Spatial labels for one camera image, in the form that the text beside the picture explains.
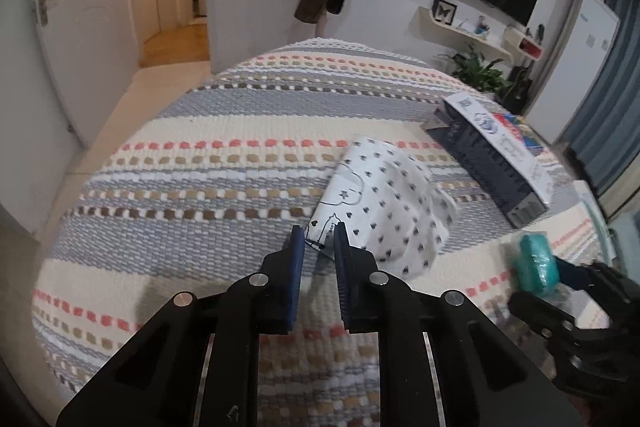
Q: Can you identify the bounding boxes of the white standing air conditioner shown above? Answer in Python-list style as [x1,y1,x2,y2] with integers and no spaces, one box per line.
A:
[522,0,621,145]

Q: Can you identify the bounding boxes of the striped woven tablecloth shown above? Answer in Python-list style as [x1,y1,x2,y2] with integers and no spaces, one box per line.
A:
[31,37,613,427]

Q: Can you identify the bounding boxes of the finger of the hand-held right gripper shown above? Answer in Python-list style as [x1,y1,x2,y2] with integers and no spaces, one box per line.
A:
[509,291,577,339]
[552,258,632,300]

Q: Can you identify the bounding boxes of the white spotted paper bag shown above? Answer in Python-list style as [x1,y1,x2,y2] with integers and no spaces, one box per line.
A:
[306,134,458,279]

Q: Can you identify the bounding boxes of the green potted plant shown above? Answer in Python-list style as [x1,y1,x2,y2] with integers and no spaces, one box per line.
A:
[440,44,511,95]

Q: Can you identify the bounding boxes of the white and dark carton box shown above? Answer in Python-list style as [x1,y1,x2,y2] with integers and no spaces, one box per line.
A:
[425,93,557,229]

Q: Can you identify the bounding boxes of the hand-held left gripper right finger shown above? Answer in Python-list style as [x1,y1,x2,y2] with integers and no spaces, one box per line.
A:
[334,223,583,427]

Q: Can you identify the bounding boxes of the low curved white shelf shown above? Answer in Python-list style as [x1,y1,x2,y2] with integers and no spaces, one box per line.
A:
[414,4,511,56]

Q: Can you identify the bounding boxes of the metal door handle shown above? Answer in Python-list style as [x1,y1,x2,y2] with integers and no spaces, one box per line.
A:
[35,0,60,26]

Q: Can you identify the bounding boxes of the white room door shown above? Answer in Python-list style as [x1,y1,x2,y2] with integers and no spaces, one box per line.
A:
[27,0,143,148]

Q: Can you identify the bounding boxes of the white and red box shelf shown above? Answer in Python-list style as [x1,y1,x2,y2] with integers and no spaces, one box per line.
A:
[502,24,545,62]

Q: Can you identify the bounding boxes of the teal packet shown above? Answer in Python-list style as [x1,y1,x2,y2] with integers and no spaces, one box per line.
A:
[517,231,558,295]

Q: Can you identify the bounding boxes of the brown hanging bag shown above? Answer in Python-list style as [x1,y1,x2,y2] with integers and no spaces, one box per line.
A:
[294,0,328,25]

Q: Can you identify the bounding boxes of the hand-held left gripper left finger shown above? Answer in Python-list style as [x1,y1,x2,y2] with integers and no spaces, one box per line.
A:
[56,224,307,427]

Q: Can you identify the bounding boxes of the blue curtain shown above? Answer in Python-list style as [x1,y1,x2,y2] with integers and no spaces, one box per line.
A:
[557,0,640,188]

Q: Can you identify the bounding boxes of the framed butterfly picture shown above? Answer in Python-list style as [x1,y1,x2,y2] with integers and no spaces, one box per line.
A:
[432,0,458,25]

